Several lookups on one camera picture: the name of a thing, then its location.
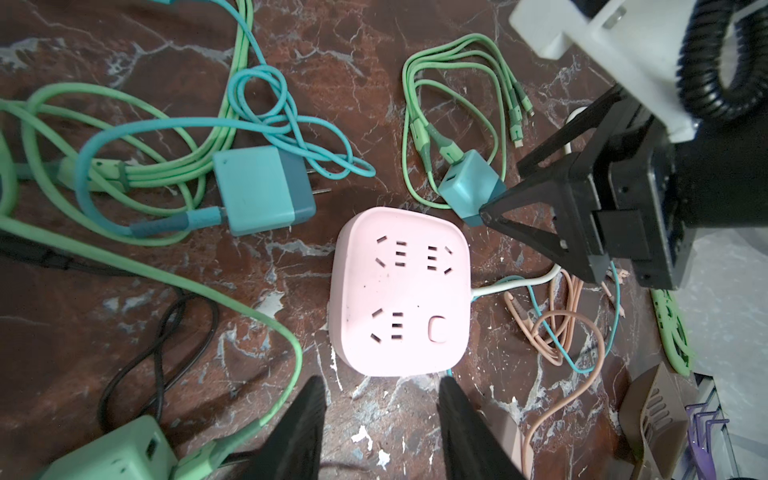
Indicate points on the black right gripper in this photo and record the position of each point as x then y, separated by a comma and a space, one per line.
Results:
649, 197

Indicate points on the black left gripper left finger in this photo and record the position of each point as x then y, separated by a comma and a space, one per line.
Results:
293, 449

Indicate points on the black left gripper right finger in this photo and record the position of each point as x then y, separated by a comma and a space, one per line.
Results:
470, 450

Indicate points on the green plug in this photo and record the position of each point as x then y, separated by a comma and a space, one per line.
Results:
470, 184
136, 450

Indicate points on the pink power socket cube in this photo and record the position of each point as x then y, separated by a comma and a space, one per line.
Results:
400, 294

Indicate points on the teal plug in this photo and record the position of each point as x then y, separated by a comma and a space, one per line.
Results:
263, 188

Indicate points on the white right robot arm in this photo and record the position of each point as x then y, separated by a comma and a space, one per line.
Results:
688, 63

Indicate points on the green plug in pink socket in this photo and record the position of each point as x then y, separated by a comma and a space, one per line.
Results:
470, 184

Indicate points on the green plastic toy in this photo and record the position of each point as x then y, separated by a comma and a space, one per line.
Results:
672, 332

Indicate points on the purple toy rake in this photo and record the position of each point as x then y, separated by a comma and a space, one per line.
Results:
699, 435

